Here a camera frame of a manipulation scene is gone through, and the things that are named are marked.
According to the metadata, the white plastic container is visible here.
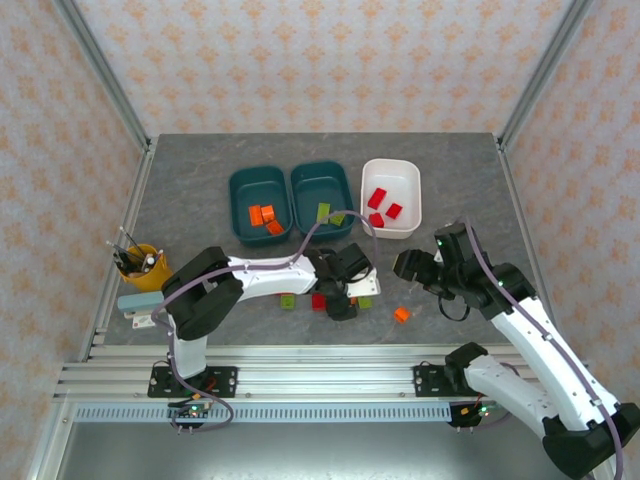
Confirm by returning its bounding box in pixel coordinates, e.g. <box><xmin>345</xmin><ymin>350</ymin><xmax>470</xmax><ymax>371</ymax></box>
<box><xmin>360</xmin><ymin>158</ymin><xmax>423</xmax><ymax>240</ymax></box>

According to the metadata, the white left camera mount plate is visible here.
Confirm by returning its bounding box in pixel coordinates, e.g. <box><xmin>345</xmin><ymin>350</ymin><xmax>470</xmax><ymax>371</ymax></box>
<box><xmin>347</xmin><ymin>276</ymin><xmax>381</xmax><ymax>300</ymax></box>

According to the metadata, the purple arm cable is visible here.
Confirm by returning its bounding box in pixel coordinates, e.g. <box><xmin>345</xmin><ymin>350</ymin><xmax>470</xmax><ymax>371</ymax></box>
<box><xmin>452</xmin><ymin>215</ymin><xmax>626</xmax><ymax>480</ymax></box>
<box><xmin>149</xmin><ymin>209</ymin><xmax>379</xmax><ymax>435</ymax></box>

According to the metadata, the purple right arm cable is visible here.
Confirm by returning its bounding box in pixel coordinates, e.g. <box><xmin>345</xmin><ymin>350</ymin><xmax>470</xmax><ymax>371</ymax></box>
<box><xmin>452</xmin><ymin>215</ymin><xmax>626</xmax><ymax>480</ymax></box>

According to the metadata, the yellow pen cup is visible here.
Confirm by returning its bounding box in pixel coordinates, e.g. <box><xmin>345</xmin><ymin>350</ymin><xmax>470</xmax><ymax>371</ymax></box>
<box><xmin>119</xmin><ymin>243</ymin><xmax>174</xmax><ymax>294</ymax></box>

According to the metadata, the grey metal lower panel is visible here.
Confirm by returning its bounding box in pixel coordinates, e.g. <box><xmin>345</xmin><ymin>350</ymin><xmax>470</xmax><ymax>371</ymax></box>
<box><xmin>54</xmin><ymin>422</ymin><xmax>551</xmax><ymax>480</ymax></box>

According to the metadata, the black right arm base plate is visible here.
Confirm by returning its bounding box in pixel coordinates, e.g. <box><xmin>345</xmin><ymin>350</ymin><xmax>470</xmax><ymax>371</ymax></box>
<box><xmin>413</xmin><ymin>363</ymin><xmax>501</xmax><ymax>399</ymax></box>

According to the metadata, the black right camera cable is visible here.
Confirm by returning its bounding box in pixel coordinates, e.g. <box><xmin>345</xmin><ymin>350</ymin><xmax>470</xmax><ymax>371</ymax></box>
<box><xmin>438</xmin><ymin>292</ymin><xmax>472</xmax><ymax>322</ymax></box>

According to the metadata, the aluminium lower frame leg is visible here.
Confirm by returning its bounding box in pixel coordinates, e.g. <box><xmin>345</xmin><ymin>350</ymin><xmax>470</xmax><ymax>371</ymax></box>
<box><xmin>27</xmin><ymin>402</ymin><xmax>76</xmax><ymax>480</ymax></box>

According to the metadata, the grey slotted cable duct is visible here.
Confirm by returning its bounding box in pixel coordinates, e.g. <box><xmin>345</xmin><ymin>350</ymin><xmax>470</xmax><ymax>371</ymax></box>
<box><xmin>73</xmin><ymin>405</ymin><xmax>450</xmax><ymax>424</ymax></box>

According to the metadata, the controller board with wires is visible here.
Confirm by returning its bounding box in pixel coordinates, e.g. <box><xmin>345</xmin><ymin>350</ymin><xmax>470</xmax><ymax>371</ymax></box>
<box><xmin>449</xmin><ymin>399</ymin><xmax>501</xmax><ymax>431</ymax></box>
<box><xmin>167</xmin><ymin>394</ymin><xmax>217</xmax><ymax>432</ymax></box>

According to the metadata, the teal plastic container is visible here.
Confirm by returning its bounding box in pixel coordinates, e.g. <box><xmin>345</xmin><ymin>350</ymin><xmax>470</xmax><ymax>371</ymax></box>
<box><xmin>228</xmin><ymin>165</ymin><xmax>294</xmax><ymax>247</ymax></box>
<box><xmin>289</xmin><ymin>159</ymin><xmax>355</xmax><ymax>240</ymax></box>

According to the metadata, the left controller board with wires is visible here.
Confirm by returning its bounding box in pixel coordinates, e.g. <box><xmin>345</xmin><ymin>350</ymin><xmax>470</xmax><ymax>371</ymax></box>
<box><xmin>167</xmin><ymin>394</ymin><xmax>217</xmax><ymax>432</ymax></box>

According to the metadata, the aluminium table side rail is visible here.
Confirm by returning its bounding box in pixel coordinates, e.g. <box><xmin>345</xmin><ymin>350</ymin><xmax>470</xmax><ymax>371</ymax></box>
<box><xmin>496</xmin><ymin>137</ymin><xmax>571</xmax><ymax>361</ymax></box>
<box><xmin>79</xmin><ymin>137</ymin><xmax>159</xmax><ymax>361</ymax></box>

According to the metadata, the grey blue stapler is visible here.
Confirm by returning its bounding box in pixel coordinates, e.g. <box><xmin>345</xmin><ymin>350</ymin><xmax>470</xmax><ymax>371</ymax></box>
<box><xmin>117</xmin><ymin>292</ymin><xmax>166</xmax><ymax>315</ymax></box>

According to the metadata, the aluminium base rail bed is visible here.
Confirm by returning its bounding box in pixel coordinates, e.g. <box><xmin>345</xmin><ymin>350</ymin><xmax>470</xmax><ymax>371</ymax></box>
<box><xmin>52</xmin><ymin>343</ymin><xmax>601</xmax><ymax>404</ymax></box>

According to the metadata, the aluminium frame post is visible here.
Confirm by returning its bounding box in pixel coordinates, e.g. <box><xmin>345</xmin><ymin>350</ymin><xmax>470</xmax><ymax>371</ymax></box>
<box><xmin>52</xmin><ymin>0</ymin><xmax>152</xmax><ymax>151</ymax></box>
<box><xmin>498</xmin><ymin>0</ymin><xmax>596</xmax><ymax>149</ymax></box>

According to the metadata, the right controller board with wires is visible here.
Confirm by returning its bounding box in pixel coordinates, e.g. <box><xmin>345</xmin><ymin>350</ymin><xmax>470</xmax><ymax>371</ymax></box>
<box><xmin>449</xmin><ymin>399</ymin><xmax>501</xmax><ymax>431</ymax></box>

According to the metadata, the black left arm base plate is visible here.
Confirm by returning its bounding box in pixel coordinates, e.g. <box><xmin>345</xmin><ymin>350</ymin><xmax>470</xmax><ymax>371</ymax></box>
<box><xmin>147</xmin><ymin>366</ymin><xmax>239</xmax><ymax>399</ymax></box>

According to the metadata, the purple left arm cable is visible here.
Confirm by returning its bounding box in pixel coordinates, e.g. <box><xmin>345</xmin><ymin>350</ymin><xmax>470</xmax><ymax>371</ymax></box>
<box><xmin>149</xmin><ymin>209</ymin><xmax>379</xmax><ymax>435</ymax></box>

